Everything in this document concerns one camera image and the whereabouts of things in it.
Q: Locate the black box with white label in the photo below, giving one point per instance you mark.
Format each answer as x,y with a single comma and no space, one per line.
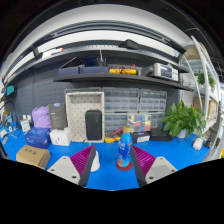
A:
140,137

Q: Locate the dark grey flat box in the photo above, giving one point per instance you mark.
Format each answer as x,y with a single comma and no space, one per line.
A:
58,116

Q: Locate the yellow multimeter with leads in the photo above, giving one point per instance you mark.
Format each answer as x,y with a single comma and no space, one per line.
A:
111,138

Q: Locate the brown cardboard box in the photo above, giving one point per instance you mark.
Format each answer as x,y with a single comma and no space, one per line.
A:
33,156

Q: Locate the white cardboard box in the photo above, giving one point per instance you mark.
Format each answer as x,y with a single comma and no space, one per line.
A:
60,137

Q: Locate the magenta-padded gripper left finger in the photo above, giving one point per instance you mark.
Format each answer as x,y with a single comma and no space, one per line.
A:
66,168

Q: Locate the dark grey wall shelf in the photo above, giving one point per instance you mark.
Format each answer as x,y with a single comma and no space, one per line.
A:
116,78

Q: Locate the black zip case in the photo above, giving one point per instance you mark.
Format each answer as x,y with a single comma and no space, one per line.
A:
93,125

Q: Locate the drawer cabinet with coloured parts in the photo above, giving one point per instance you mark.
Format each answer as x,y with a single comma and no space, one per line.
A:
140,122

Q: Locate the small white box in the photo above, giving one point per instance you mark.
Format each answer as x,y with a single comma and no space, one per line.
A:
198,144

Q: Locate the grey small-parts drawer cabinet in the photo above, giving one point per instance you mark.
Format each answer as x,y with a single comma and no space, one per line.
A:
120,100
153,100
115,123

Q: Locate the blue cardboard box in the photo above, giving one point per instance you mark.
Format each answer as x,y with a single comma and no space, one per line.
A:
37,138

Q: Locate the green potted plant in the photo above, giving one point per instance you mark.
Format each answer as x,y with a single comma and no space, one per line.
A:
183,120

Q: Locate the plain black box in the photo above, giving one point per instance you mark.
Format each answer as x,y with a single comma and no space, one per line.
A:
160,135

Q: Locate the purple plastic bag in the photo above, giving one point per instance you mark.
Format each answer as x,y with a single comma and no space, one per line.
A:
41,117

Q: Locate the flat round red coaster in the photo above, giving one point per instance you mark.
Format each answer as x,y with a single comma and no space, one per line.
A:
124,168

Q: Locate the blue drink bottle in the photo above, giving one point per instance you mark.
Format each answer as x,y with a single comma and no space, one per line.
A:
124,150

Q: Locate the white perforated tray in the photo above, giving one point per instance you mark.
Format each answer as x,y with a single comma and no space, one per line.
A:
75,116

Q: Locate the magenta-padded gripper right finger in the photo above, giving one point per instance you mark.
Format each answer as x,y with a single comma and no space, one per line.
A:
160,168

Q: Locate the teal plastic bin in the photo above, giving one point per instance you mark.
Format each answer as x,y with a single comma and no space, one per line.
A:
10,90

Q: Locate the white metal shelf unit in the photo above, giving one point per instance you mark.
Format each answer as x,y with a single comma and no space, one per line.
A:
206,76

